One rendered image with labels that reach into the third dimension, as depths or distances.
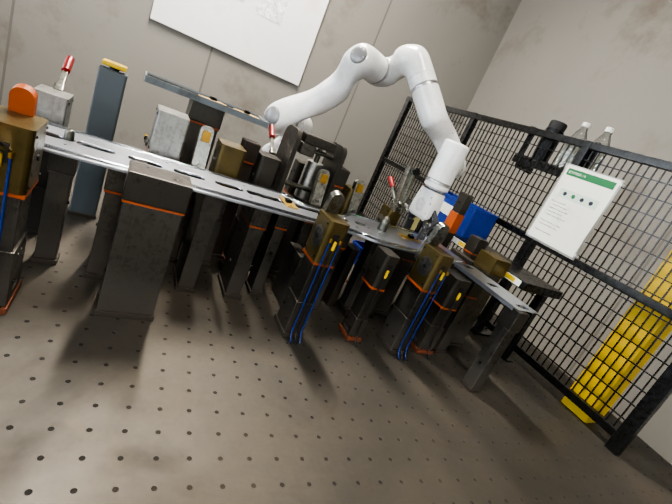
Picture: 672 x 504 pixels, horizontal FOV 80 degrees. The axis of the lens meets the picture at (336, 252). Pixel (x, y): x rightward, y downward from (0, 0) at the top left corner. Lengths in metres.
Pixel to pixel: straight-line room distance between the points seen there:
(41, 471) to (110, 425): 0.11
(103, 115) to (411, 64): 0.94
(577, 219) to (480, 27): 2.92
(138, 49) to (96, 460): 3.09
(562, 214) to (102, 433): 1.55
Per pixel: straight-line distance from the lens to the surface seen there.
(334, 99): 1.55
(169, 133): 1.17
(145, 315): 1.01
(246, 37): 3.52
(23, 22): 3.66
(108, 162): 0.99
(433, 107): 1.38
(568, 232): 1.69
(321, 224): 1.00
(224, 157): 1.20
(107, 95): 1.35
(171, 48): 3.52
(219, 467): 0.76
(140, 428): 0.78
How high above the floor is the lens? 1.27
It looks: 17 degrees down
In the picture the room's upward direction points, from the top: 24 degrees clockwise
